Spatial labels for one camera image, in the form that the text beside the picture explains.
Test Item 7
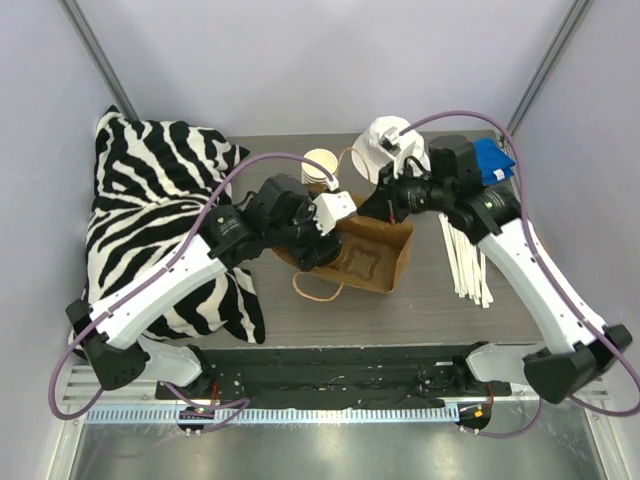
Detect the white slotted cable duct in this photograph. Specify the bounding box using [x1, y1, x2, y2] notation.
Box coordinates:
[85, 402, 459, 425]

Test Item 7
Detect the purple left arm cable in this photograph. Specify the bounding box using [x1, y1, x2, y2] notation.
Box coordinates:
[47, 152, 341, 434]

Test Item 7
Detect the stack of paper cups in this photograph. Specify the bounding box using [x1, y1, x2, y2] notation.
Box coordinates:
[301, 148, 339, 187]

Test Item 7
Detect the black plastic cup lid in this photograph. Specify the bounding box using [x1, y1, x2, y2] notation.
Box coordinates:
[297, 233, 342, 271]

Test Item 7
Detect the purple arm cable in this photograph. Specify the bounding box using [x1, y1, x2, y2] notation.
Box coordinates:
[397, 110, 640, 440]
[47, 152, 341, 434]

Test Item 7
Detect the white bucket hat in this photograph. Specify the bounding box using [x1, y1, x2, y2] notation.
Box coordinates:
[351, 116, 431, 184]

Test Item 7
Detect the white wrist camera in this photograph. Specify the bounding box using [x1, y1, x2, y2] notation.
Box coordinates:
[379, 127, 424, 179]
[312, 191, 357, 237]

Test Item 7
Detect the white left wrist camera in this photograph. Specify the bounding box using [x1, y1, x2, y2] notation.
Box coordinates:
[312, 191, 357, 237]

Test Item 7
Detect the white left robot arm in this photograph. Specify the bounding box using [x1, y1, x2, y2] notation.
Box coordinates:
[66, 175, 357, 399]

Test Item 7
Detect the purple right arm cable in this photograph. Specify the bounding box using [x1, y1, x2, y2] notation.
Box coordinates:
[397, 110, 640, 440]

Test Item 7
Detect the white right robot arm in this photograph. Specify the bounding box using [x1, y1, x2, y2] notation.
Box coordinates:
[357, 131, 633, 404]

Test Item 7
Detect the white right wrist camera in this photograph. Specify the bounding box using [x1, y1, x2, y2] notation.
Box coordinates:
[379, 127, 424, 179]

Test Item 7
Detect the zebra print pillow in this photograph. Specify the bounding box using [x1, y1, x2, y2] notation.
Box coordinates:
[81, 106, 266, 344]

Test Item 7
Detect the brown cardboard cup carrier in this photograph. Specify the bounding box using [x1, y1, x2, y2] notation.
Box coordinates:
[339, 238, 384, 281]

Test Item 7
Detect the white wrapped straws bundle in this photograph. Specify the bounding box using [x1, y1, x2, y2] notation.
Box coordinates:
[438, 213, 494, 309]

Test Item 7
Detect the brown paper bag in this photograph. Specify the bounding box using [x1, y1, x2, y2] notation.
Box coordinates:
[277, 147, 416, 302]

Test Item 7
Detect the blue folded cloth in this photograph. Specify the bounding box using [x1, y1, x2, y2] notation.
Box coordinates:
[474, 138, 515, 186]

